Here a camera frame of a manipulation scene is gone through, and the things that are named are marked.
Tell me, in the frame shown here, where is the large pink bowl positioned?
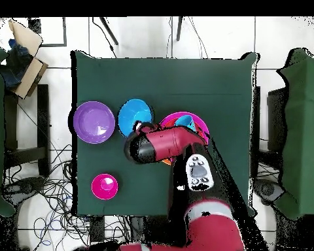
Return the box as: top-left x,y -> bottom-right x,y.
158,111 -> 211,143

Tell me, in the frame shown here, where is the black stool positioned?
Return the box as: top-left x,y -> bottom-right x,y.
3,83 -> 51,178

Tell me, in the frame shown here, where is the dark green tablecloth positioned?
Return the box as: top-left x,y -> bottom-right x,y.
71,50 -> 260,218

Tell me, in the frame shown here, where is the cardboard box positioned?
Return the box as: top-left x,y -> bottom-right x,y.
0,19 -> 49,100

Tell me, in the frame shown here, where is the medium blue bowl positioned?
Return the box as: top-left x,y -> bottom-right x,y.
117,98 -> 154,139

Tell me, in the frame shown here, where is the black tripod leg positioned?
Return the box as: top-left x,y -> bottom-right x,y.
99,16 -> 119,46
175,16 -> 184,42

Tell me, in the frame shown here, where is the blue cup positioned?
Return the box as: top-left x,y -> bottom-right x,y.
174,114 -> 198,132

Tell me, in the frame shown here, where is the black power strip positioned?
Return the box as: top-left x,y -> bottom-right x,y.
90,216 -> 105,243

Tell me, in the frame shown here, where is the small crimson bowl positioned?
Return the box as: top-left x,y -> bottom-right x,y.
90,173 -> 119,201

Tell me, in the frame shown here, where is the purple bowl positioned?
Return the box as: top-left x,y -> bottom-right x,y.
73,101 -> 116,144

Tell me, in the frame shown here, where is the tangle of cables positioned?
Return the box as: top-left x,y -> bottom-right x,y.
2,143 -> 131,251

